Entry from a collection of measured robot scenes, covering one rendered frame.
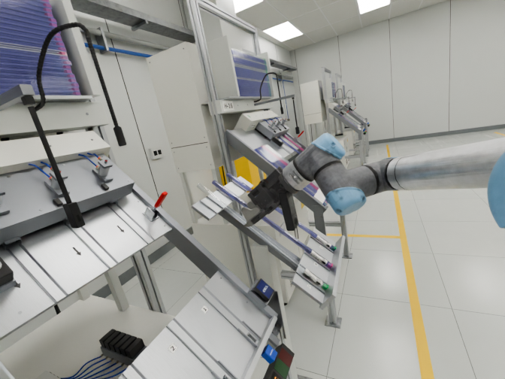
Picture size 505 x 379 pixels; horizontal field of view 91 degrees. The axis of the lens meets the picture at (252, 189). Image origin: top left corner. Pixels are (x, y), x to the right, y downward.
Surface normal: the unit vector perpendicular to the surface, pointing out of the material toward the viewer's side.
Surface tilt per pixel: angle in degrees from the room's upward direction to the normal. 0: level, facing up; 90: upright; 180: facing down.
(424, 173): 86
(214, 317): 45
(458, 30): 90
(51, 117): 90
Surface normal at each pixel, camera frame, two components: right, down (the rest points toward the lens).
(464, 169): -0.95, 0.18
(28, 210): 0.49, -0.71
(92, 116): 0.88, -0.05
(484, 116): -0.43, 0.31
